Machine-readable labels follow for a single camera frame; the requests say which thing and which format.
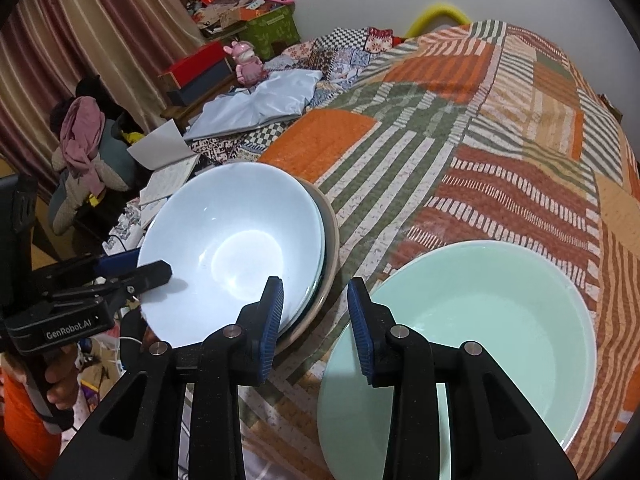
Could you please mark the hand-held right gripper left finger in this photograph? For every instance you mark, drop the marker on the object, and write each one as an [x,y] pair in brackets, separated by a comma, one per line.
[272,330]

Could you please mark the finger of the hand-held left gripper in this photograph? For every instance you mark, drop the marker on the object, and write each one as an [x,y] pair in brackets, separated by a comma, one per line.
[120,261]
[155,272]

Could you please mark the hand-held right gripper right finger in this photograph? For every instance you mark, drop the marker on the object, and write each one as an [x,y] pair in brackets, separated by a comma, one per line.
[361,340]

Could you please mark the pink bowl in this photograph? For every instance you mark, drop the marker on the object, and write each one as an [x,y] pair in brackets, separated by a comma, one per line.
[334,265]

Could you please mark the white bowl with dark spots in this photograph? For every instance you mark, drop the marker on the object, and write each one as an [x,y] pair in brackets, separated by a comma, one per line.
[225,220]

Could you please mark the green bowl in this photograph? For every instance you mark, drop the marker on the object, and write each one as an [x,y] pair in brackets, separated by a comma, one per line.
[500,340]

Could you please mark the person's left hand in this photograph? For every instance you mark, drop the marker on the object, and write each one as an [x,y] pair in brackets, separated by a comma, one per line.
[62,380]

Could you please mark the open white notebook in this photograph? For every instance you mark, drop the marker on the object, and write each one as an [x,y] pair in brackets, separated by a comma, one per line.
[167,180]

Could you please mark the grey stuffed cushion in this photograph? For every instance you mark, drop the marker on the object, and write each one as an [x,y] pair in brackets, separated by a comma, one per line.
[115,150]

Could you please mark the white paper sheet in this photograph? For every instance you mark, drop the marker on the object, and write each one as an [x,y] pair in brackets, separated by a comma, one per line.
[160,147]

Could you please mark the pink cloth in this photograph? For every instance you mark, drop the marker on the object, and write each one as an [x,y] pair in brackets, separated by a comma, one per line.
[82,130]

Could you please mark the black clothing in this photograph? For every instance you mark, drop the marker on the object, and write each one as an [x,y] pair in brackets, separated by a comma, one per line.
[92,85]

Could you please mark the dark grey box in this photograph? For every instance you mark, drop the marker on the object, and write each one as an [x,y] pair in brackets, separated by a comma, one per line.
[205,85]

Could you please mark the light blue cloth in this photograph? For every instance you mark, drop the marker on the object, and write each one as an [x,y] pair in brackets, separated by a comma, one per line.
[265,100]

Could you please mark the red box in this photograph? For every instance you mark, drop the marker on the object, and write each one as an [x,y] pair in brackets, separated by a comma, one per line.
[195,62]

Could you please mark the striped patchwork blanket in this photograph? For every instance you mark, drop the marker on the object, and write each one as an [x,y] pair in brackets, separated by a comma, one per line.
[500,160]

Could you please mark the pink toy figure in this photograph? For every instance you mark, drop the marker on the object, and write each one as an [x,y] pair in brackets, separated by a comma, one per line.
[247,62]

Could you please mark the striped brown curtain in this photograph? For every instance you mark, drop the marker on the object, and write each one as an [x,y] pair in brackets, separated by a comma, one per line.
[100,25]

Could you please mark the pile of papers and packets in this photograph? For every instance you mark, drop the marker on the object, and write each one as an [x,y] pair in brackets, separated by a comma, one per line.
[225,12]

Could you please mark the checked patchwork quilt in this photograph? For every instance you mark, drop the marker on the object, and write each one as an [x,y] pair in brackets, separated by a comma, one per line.
[345,55]

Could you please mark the yellow foam tube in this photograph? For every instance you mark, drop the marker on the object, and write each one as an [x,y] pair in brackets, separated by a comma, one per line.
[440,8]

